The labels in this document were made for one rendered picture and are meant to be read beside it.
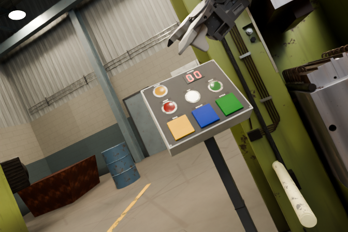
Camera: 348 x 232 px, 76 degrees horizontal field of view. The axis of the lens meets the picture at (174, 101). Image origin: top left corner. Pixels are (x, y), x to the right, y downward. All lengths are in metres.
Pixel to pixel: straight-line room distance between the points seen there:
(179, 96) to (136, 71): 6.75
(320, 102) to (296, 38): 0.64
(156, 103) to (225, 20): 0.44
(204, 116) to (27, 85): 9.77
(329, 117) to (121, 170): 4.60
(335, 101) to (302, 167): 0.39
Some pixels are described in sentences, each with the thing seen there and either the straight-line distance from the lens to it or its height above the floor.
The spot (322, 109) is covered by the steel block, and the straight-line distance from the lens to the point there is 1.00.
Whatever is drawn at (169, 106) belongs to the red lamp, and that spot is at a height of 1.09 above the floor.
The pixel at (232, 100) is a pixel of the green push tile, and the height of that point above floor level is 1.01.
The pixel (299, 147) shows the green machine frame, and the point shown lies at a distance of 1.22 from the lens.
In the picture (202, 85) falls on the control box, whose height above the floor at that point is 1.11.
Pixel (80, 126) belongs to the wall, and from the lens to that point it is 8.92.
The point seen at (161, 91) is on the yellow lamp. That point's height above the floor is 1.16.
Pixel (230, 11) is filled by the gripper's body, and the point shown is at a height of 1.22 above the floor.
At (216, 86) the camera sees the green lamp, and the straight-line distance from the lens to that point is 0.88.
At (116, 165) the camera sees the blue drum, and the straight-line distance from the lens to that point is 5.20.
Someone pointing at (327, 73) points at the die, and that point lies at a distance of 1.06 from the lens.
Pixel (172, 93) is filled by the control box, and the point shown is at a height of 1.13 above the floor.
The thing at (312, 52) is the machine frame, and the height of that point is 1.04.
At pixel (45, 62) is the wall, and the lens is 9.72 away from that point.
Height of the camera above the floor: 1.07
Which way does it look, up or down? 2 degrees up
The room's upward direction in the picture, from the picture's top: 25 degrees counter-clockwise
